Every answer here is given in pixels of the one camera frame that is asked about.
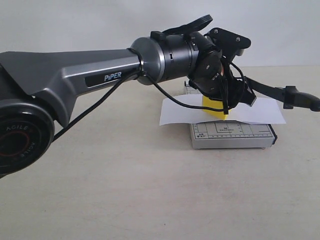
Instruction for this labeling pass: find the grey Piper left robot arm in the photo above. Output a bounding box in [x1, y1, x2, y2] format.
[0, 28, 255, 177]

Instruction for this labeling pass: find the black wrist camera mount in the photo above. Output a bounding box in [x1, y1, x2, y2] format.
[206, 27, 252, 62]

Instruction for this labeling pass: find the grey paper cutter base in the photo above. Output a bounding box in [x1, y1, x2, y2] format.
[183, 79, 279, 151]

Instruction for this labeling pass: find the yellow cube block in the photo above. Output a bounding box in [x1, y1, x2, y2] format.
[201, 96, 229, 121]

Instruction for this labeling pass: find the black cutter blade arm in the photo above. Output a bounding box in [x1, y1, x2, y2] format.
[246, 77, 320, 112]

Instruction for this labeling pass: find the white paper sheet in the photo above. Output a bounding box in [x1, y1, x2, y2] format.
[159, 97, 286, 126]

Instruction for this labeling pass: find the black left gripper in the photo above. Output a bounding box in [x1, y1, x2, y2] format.
[188, 70, 256, 110]

